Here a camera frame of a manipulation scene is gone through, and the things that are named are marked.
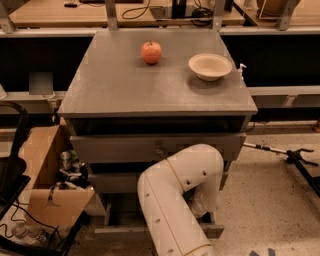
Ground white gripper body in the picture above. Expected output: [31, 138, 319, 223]
[189, 191, 207, 218]

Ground grey bottom drawer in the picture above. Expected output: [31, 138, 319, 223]
[93, 193, 226, 240]

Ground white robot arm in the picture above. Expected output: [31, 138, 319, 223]
[137, 144, 224, 256]

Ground grey drawer cabinet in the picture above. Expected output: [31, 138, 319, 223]
[57, 28, 258, 240]

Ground grey top drawer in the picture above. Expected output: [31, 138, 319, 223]
[70, 133, 246, 163]

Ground silver metal rod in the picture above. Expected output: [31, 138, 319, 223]
[243, 143, 287, 154]

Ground black floor stand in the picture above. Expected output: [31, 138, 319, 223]
[287, 148, 320, 197]

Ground items in cardboard box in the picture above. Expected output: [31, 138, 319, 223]
[56, 150, 91, 190]

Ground white paper bowl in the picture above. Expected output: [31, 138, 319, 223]
[188, 53, 232, 81]

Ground white pump bottle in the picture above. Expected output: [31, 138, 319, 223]
[238, 63, 247, 81]

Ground cardboard box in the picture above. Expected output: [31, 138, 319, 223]
[19, 126, 94, 226]

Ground red apple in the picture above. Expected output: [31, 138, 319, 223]
[141, 41, 162, 65]

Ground black chair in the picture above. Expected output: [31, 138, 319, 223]
[0, 101, 31, 220]

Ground black floor cable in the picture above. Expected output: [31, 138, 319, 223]
[0, 196, 68, 248]

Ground black cable on desk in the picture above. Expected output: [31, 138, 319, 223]
[121, 0, 214, 28]

